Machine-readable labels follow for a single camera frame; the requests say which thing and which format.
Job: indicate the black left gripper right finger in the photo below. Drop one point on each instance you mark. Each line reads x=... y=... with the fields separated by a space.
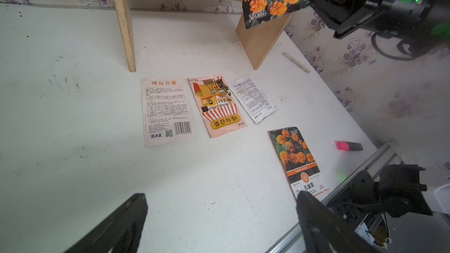
x=323 y=231

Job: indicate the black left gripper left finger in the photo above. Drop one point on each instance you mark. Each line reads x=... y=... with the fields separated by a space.
x=120 y=232

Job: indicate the orange marigold seed bag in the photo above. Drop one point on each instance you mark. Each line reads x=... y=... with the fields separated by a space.
x=302 y=170

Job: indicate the white barcode seed bag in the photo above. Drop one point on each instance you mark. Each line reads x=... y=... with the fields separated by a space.
x=166 y=111

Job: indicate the white text seed bag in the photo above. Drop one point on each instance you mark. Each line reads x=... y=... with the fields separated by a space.
x=254 y=101

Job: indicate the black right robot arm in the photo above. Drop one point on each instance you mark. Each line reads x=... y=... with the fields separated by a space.
x=402 y=30

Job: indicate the wooden two-tier shelf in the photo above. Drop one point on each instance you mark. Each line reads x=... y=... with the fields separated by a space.
x=260 y=38

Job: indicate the white stick on table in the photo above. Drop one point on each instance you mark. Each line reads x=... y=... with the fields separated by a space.
x=296 y=62

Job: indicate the pink and black marker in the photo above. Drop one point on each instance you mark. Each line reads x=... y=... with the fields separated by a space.
x=348 y=146

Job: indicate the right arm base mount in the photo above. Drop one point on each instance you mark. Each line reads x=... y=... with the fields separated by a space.
x=397 y=192

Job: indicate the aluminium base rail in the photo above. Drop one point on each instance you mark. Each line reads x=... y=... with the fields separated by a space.
x=339 y=200

